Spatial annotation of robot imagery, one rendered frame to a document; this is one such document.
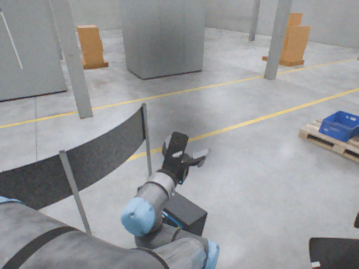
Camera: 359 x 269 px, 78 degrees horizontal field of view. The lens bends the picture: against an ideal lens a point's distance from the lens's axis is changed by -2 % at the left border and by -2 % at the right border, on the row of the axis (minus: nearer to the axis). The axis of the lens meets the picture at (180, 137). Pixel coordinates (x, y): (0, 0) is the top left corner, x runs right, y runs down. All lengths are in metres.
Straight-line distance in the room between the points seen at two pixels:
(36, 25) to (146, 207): 5.56
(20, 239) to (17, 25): 5.74
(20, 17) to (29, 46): 0.53
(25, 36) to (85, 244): 5.77
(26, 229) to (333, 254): 1.07
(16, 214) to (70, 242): 0.07
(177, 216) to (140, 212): 0.28
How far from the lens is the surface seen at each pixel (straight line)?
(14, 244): 0.25
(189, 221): 0.77
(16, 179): 1.84
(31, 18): 5.90
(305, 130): 4.00
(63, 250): 0.23
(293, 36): 8.82
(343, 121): 4.51
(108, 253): 0.24
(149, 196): 0.54
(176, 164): 0.62
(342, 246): 1.15
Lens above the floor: 1.86
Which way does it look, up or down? 31 degrees down
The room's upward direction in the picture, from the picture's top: straight up
